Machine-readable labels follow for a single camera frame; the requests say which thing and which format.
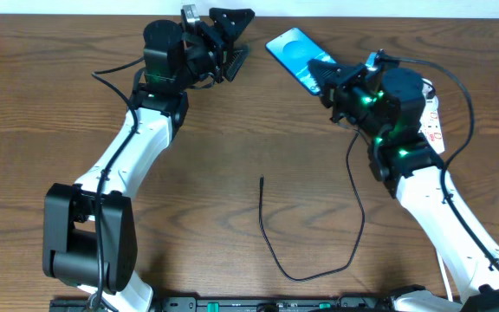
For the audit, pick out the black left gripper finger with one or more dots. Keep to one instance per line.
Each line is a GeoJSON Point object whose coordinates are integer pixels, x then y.
{"type": "Point", "coordinates": [230, 24]}
{"type": "Point", "coordinates": [234, 60]}

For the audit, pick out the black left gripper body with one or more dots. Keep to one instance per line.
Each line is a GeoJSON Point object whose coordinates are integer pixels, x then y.
{"type": "Point", "coordinates": [214, 45]}

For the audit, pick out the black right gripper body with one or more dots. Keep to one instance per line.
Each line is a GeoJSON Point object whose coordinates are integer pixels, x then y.
{"type": "Point", "coordinates": [345, 85]}

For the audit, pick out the blue Samsung Galaxy smartphone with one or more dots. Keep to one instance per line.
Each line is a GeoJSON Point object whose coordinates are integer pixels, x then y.
{"type": "Point", "coordinates": [293, 49]}

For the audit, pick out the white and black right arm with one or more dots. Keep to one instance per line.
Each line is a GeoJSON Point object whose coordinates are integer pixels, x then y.
{"type": "Point", "coordinates": [394, 107]}

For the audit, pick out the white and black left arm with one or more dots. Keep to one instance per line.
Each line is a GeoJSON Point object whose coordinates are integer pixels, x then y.
{"type": "Point", "coordinates": [89, 237]}

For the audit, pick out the white power strip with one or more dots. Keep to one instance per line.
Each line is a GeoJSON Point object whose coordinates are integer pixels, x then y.
{"type": "Point", "coordinates": [433, 125]}

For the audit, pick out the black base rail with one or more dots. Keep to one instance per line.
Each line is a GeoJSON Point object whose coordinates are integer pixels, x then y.
{"type": "Point", "coordinates": [344, 303]}

